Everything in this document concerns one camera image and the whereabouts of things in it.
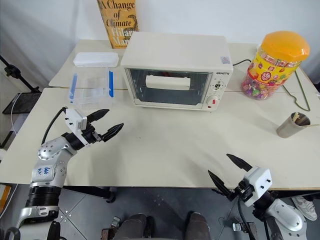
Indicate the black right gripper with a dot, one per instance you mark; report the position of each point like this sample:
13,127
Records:
243,191

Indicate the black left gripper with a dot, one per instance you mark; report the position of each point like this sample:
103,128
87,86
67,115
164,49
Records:
91,136

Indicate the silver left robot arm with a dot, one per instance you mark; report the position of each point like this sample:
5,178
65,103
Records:
47,172

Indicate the oven timer knob with red mark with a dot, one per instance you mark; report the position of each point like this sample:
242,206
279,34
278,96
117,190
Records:
214,102

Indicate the small oven temperature knob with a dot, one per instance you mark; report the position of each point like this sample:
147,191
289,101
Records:
217,86

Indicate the cream white toaster oven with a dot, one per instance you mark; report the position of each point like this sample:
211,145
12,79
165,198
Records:
175,50

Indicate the clear container with blue clips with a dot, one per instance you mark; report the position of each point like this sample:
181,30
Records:
90,92

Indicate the dark rounded shape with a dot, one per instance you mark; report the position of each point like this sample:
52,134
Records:
133,226
198,226

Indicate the white container lid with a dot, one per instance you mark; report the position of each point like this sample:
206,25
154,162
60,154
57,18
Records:
96,59

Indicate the metal cup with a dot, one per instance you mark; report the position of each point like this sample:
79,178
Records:
290,128

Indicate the white sneaker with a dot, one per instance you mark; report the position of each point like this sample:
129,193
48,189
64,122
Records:
305,207

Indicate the black tripod stand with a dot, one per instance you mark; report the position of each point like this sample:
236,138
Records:
18,76

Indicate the yellow hardcover book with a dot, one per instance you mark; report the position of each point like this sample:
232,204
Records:
117,22

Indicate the candy jar with orange lid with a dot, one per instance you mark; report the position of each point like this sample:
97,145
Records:
272,67

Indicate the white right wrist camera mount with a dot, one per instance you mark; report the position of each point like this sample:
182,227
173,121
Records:
260,182

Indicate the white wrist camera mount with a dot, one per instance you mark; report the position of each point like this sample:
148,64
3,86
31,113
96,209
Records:
260,182
73,118

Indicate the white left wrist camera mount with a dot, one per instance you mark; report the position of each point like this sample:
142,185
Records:
73,118

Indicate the black table frame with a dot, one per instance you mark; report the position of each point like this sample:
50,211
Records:
95,192

